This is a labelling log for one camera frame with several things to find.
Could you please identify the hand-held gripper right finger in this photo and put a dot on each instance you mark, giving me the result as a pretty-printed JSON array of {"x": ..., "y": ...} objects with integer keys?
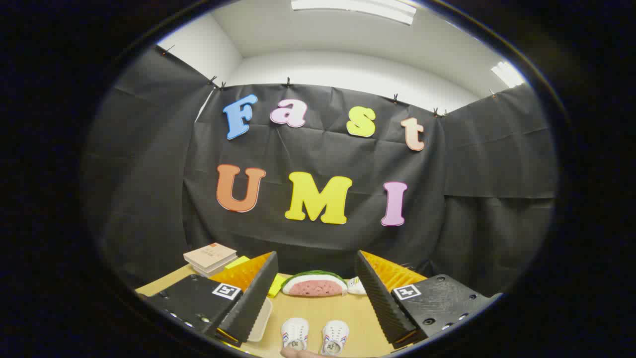
[{"x": 380, "y": 298}]

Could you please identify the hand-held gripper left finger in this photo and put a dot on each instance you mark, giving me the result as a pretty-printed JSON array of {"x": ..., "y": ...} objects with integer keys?
[{"x": 253, "y": 298}]

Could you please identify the cream fabric storage box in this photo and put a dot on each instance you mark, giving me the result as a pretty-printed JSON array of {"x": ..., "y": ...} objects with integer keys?
[{"x": 261, "y": 323}]

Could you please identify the white canvas shoe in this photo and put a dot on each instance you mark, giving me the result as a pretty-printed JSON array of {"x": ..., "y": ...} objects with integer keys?
[
  {"x": 335, "y": 335},
  {"x": 295, "y": 332}
]

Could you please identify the yellow book with red circle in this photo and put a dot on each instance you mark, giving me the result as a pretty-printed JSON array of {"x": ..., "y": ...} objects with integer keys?
[{"x": 276, "y": 287}]

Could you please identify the small white plush toy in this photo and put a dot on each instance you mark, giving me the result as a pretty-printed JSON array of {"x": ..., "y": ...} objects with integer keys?
[{"x": 356, "y": 286}]

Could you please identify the grey book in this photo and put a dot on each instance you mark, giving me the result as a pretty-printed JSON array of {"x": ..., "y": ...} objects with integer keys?
[{"x": 213, "y": 271}]

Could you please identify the beige book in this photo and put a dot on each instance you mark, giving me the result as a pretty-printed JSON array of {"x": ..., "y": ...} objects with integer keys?
[{"x": 208, "y": 254}]

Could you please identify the watermelon slice plush toy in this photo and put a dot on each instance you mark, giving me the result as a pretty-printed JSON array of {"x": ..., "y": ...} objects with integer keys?
[{"x": 315, "y": 287}]

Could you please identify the ceiling light panel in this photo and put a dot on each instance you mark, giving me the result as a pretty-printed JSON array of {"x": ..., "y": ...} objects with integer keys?
[
  {"x": 355, "y": 9},
  {"x": 508, "y": 74}
]

